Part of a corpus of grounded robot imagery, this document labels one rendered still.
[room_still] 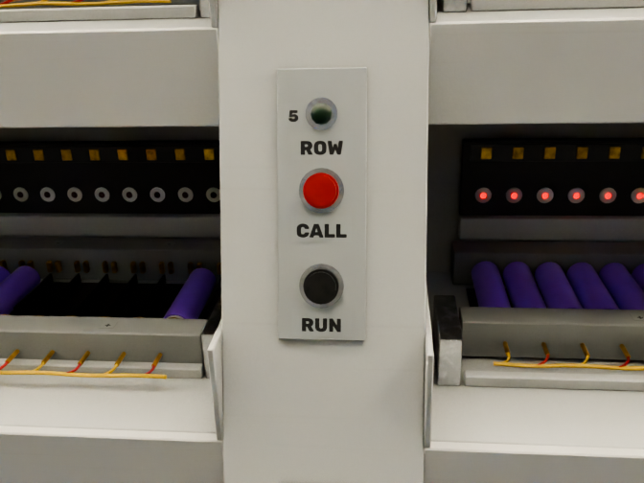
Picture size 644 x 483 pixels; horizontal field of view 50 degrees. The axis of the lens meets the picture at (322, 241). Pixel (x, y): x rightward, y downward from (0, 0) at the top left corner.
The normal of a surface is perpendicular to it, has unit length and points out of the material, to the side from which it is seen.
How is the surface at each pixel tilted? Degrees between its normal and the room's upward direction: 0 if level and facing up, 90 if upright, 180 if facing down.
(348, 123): 90
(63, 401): 18
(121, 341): 108
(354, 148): 90
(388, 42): 90
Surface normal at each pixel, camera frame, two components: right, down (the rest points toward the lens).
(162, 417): -0.03, -0.92
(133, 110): -0.09, 0.39
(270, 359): -0.10, 0.08
